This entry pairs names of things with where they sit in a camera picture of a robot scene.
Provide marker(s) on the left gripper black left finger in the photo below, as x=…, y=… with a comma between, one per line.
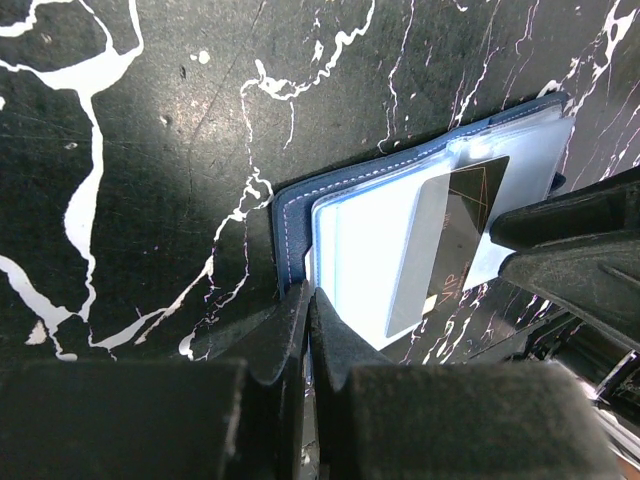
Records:
x=238, y=416

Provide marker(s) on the black VIP card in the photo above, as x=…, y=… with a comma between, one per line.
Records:
x=450, y=216

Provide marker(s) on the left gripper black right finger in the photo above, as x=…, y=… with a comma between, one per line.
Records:
x=380, y=420

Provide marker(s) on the blue card holder wallet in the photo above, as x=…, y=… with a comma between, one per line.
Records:
x=345, y=232

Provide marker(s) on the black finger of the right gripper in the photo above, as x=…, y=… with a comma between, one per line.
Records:
x=610, y=205
x=595, y=277

